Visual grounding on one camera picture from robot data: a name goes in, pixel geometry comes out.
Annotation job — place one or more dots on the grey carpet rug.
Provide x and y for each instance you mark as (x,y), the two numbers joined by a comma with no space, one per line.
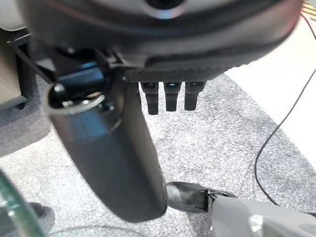
(209,148)

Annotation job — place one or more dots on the white cushion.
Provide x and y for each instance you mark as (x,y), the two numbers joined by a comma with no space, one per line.
(12,12)

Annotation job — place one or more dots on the silver robot leg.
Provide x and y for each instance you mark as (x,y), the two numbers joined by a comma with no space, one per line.
(247,209)

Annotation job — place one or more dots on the black metal furniture frame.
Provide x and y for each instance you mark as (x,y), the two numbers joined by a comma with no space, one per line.
(26,74)

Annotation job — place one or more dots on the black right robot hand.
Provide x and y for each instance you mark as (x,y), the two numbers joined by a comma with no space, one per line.
(118,160)

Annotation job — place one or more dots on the yellow black striped tape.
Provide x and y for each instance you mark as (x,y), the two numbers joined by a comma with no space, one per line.
(309,8)

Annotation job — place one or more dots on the dark robot foot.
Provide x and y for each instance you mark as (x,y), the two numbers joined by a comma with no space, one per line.
(190,197)
(43,217)

